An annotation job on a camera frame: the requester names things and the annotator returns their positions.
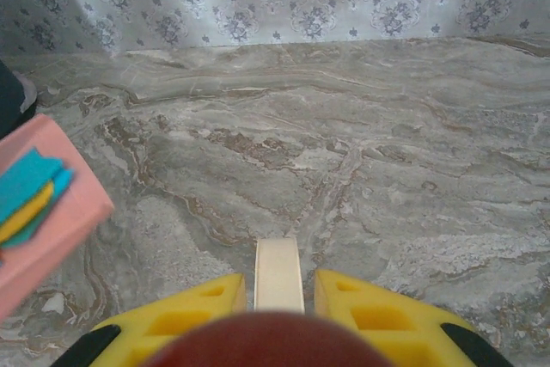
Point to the pink plastic dustpan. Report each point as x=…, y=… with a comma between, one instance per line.
x=81, y=212

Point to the dark blue trash bin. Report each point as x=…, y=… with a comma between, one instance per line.
x=8, y=100

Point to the orange paper scrap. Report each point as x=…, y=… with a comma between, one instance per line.
x=26, y=216

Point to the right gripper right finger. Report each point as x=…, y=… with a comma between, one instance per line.
x=386, y=319

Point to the cream hand brush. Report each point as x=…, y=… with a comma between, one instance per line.
x=277, y=277

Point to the large blue paper scrap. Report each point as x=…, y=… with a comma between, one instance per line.
x=26, y=178

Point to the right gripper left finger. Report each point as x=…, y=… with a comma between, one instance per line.
x=172, y=319

